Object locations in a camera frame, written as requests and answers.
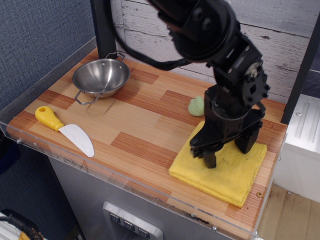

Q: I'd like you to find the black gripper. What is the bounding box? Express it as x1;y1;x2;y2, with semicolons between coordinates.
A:
189;86;266;169

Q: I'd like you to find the yellow cloth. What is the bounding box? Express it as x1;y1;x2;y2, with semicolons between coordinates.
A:
168;121;268;208

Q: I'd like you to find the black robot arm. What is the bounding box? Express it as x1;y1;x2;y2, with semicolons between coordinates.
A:
151;0;270;168

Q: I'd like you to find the green plush toy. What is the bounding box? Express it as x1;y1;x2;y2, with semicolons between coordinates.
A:
188;96;205;117

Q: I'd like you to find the white toy sink unit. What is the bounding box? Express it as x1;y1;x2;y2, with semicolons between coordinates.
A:
273;94;320;202

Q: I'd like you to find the silver dispenser button panel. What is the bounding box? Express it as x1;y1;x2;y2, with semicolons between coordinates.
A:
102;201;164;240

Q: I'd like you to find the grey toy fridge cabinet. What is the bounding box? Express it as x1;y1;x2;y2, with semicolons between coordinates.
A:
49;158;254;240

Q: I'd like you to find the clear acrylic table guard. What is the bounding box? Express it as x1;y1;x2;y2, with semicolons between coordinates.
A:
0;40;287;239

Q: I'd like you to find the yellow black object bottom left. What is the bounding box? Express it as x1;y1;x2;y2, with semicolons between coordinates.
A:
0;215;45;240

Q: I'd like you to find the black vertical post right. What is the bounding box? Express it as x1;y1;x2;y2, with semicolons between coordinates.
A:
280;15;320;125

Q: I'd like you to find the black vertical post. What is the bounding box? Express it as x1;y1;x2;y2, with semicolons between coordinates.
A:
90;0;117;59
280;15;320;125

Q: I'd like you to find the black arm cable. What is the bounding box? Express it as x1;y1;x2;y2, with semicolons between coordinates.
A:
106;0;191;71

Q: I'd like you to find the metal bowl with handles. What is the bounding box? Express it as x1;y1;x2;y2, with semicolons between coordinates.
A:
72;55;131;105

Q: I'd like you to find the yellow handled white knife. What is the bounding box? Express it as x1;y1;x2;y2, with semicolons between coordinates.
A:
35;106;95;158

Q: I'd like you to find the black vertical post left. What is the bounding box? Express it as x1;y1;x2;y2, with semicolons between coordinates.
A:
90;0;117;59

